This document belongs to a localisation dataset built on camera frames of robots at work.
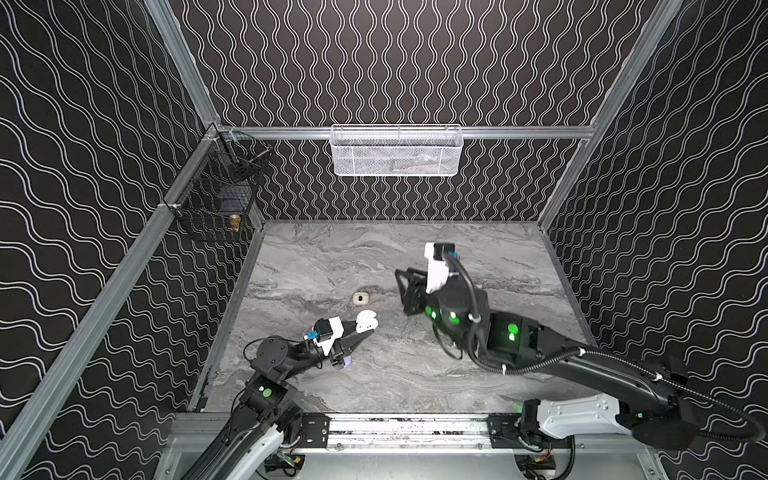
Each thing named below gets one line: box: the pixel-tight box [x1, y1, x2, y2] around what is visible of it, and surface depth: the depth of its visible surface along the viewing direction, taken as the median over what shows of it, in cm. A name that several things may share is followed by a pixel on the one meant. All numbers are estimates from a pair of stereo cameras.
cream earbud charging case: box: [352, 292, 369, 305], surface depth 99 cm
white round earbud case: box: [356, 309, 379, 333], surface depth 64 cm
